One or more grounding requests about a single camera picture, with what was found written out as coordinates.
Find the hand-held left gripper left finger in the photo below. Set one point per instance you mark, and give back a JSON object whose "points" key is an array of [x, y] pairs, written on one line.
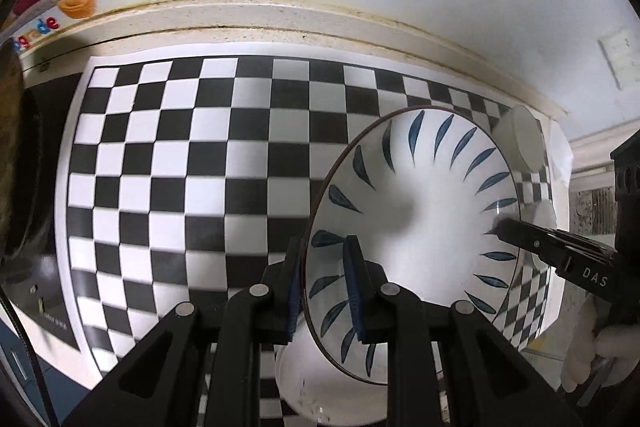
{"points": [[292, 294]]}

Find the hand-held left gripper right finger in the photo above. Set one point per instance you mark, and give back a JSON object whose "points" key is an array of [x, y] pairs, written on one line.
{"points": [[356, 294]]}

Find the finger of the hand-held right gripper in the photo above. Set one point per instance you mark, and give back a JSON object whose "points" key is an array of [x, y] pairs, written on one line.
{"points": [[530, 239]]}

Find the white cup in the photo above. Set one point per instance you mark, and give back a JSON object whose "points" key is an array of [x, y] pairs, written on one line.
{"points": [[520, 137]]}

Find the blue leaf pattern plate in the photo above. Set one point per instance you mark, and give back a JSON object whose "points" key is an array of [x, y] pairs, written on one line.
{"points": [[425, 207]]}

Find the person's right hand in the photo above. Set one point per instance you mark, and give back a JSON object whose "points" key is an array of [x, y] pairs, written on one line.
{"points": [[580, 352]]}

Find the black white checkered mat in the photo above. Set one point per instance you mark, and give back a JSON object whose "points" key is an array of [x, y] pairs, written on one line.
{"points": [[175, 157]]}

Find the black induction cooktop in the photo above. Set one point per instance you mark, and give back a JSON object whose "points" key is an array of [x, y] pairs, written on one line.
{"points": [[55, 232]]}

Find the blue cabinet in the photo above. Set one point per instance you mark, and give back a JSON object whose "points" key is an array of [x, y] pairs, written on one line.
{"points": [[12, 357]]}

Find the dark frying pan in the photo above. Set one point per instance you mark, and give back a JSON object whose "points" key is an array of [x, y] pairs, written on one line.
{"points": [[15, 147]]}

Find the white wall socket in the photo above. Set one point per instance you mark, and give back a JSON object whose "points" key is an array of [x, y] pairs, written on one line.
{"points": [[622, 57]]}

